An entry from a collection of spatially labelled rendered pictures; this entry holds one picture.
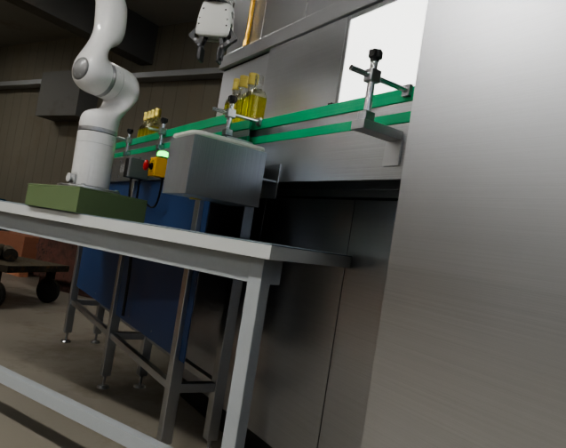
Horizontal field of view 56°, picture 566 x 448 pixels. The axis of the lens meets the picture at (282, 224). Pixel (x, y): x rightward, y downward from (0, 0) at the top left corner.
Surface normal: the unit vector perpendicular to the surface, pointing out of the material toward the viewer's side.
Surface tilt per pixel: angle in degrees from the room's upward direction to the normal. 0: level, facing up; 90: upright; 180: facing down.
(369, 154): 90
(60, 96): 90
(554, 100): 90
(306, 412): 90
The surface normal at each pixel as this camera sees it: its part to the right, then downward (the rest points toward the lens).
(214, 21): -0.17, -0.01
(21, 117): -0.54, -0.11
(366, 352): -0.83, -0.15
